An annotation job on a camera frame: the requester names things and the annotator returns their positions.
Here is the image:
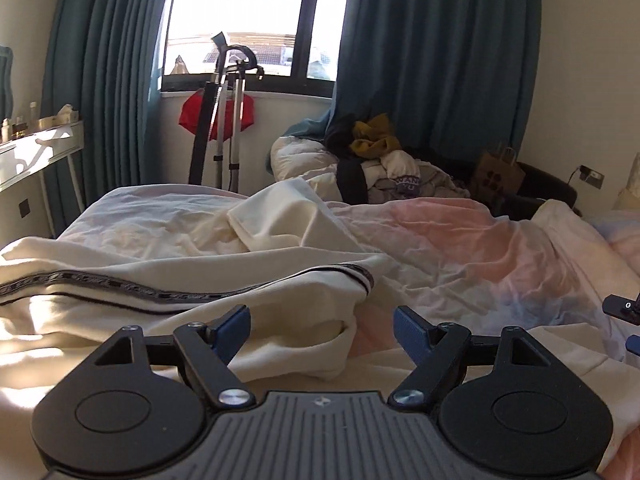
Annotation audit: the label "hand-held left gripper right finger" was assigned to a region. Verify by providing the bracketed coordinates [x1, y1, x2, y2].
[387, 305, 549, 409]

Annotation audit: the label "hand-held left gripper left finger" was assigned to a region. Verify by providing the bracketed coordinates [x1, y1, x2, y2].
[92, 304, 257, 409]

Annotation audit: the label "cream pants with black stripe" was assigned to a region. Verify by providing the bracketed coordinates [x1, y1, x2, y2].
[0, 177, 633, 480]

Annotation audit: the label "pile of clothes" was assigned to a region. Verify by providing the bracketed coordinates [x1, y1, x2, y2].
[270, 120, 471, 207]

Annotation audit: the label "pastel tie-dye bed sheet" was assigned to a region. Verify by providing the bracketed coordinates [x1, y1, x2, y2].
[0, 182, 640, 361]

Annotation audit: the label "black chair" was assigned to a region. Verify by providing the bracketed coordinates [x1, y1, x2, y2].
[495, 160, 582, 221]

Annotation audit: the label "grey printed garment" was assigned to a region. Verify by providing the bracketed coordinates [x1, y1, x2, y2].
[372, 160, 469, 202]

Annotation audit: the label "black garment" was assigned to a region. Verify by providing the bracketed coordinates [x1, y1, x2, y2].
[325, 115, 372, 206]

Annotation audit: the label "brown paper bag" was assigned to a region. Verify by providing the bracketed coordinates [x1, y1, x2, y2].
[472, 147, 527, 202]

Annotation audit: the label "mustard yellow garment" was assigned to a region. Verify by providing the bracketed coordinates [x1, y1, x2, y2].
[349, 114, 403, 158]

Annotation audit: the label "garment steamer stand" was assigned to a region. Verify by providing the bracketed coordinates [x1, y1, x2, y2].
[187, 32, 266, 196]

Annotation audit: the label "red cloth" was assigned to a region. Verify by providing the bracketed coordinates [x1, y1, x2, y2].
[178, 91, 256, 141]

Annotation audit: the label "white dressing table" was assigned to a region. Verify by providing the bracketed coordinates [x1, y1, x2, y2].
[0, 119, 87, 241]

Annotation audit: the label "teal curtain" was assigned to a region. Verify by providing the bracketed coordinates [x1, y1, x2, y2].
[42, 0, 182, 238]
[324, 0, 544, 196]

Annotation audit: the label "black framed window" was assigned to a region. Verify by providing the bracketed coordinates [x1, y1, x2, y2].
[157, 0, 357, 99]

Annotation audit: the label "teal framed mirror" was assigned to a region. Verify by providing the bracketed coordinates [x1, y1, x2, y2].
[0, 45, 15, 121]

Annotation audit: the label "wall socket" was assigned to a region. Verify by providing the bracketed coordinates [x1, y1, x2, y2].
[577, 164, 606, 190]

